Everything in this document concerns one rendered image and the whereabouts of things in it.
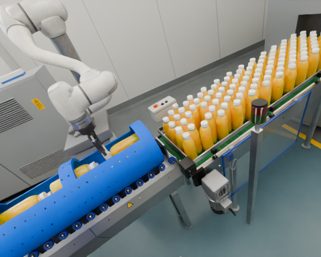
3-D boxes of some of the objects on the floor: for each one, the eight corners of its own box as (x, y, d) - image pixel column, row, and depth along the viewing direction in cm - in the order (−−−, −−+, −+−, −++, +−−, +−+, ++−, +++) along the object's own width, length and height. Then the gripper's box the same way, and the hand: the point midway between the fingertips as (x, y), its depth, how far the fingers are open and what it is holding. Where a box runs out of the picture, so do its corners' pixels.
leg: (184, 225, 162) (167, 191, 123) (189, 221, 163) (174, 186, 125) (188, 230, 157) (171, 197, 119) (193, 226, 159) (178, 192, 120)
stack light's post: (245, 221, 150) (250, 130, 83) (249, 218, 150) (256, 125, 84) (249, 225, 146) (258, 133, 80) (252, 222, 147) (264, 129, 81)
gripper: (74, 121, 86) (98, 152, 101) (78, 136, 74) (105, 169, 88) (88, 114, 88) (109, 145, 102) (94, 128, 75) (117, 161, 90)
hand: (104, 152), depth 93 cm, fingers closed on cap, 4 cm apart
